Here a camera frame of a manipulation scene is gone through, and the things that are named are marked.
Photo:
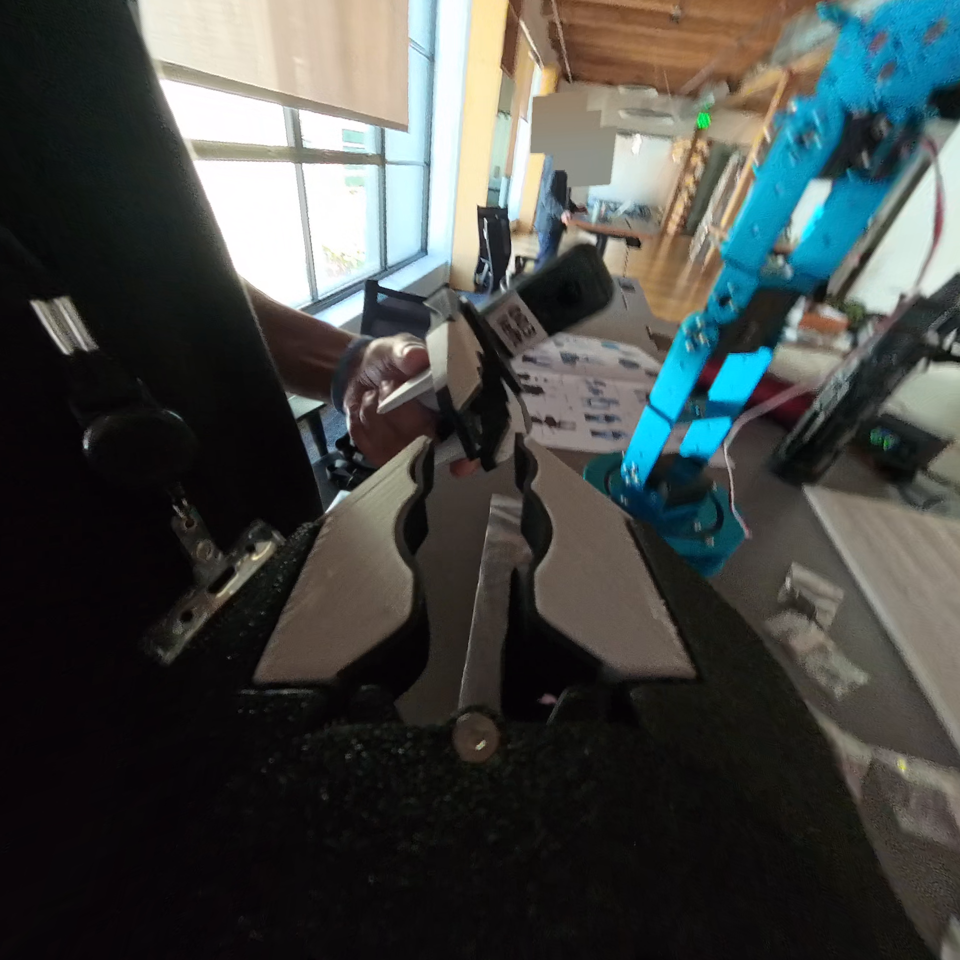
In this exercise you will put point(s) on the black patterned tumbler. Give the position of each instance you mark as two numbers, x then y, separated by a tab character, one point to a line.
847	397

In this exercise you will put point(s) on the large window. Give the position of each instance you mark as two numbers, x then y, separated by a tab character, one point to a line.
247	225

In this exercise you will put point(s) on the beige roller blind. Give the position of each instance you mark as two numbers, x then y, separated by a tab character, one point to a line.
277	52

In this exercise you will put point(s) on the printed instruction sheet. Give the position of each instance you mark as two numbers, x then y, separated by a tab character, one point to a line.
585	405

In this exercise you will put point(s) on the blue toy robot arm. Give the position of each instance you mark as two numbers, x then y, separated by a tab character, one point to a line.
750	262

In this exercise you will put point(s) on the black power supply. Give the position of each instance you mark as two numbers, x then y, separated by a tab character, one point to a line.
911	450

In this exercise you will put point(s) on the black office chair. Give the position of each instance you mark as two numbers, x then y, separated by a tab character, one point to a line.
491	247
394	307

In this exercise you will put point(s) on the wooden standing desk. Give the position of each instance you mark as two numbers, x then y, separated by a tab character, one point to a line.
607	229

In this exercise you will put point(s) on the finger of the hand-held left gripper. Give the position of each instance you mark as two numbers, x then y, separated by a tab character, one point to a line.
454	352

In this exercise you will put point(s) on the crumpled clear plastic wrap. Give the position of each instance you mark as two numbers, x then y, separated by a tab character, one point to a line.
915	802

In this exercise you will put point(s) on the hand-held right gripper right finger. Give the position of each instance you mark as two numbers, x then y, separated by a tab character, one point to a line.
615	600

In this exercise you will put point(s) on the person's left forearm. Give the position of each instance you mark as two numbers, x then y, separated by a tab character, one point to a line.
300	345

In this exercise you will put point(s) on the person's left hand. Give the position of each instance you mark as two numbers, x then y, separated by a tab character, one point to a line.
382	367

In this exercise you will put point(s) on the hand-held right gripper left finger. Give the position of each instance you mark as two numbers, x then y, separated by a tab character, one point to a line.
337	600

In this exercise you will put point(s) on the white foam sheet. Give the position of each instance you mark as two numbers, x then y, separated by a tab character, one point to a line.
900	600

